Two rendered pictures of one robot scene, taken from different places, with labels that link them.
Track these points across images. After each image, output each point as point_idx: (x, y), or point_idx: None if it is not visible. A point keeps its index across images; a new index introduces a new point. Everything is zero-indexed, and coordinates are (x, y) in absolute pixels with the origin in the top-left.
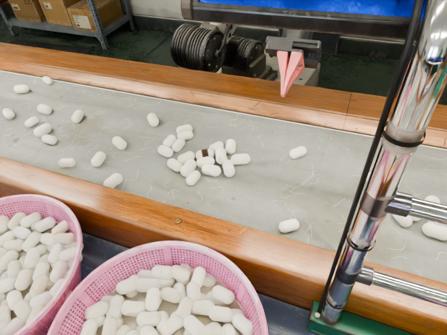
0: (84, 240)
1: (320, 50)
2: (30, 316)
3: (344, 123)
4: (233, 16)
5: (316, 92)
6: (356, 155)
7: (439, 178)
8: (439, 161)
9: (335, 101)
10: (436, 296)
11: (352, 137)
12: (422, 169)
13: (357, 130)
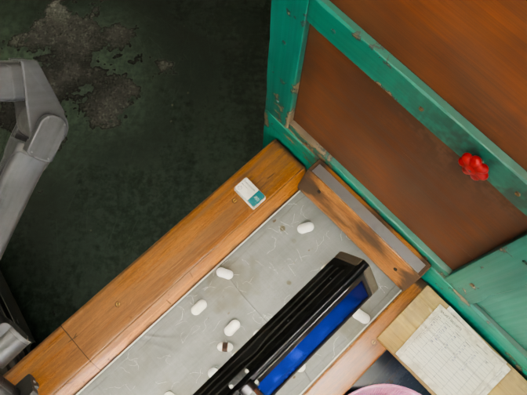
0: None
1: (33, 384)
2: None
3: (96, 366)
4: None
5: (38, 362)
6: (136, 385)
7: (196, 340)
8: (181, 322)
9: (64, 355)
10: None
11: (114, 368)
12: (181, 343)
13: (110, 359)
